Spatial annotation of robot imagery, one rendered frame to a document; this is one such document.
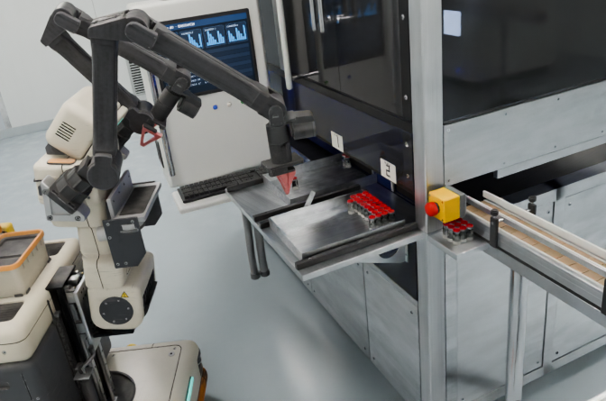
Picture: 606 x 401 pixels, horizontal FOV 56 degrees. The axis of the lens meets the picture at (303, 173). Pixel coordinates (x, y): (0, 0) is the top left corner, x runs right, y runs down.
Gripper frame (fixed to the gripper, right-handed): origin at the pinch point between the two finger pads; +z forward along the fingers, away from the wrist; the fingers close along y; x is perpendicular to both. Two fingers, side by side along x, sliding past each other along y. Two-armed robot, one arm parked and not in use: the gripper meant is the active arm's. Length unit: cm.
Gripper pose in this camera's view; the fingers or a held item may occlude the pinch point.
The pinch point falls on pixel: (286, 190)
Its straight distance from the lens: 155.9
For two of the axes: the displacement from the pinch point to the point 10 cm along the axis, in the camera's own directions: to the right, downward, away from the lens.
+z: 1.3, 9.1, 3.9
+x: -4.0, -3.1, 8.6
